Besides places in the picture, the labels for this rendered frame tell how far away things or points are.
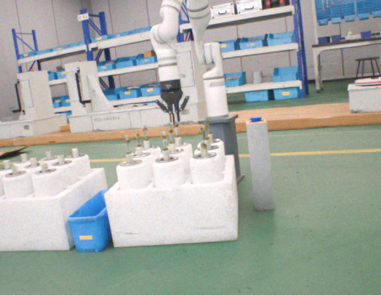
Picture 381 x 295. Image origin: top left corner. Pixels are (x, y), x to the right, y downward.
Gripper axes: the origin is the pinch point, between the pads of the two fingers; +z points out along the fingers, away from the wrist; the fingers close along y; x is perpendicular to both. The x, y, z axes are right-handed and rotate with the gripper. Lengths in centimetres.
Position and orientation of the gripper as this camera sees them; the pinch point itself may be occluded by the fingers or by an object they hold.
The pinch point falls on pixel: (174, 118)
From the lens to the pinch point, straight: 142.8
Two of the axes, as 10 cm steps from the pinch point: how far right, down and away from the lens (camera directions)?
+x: 2.2, -2.0, 9.6
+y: 9.7, -0.8, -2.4
